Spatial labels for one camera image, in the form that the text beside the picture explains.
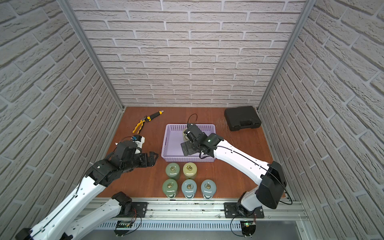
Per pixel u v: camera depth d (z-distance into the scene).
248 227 0.71
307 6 0.69
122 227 0.72
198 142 0.57
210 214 0.73
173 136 1.03
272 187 0.40
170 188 0.73
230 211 0.73
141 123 1.09
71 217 0.42
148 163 0.64
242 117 1.10
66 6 0.69
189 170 0.79
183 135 1.06
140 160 0.62
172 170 0.78
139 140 0.65
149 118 1.10
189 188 0.73
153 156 0.66
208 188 0.73
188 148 0.69
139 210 0.73
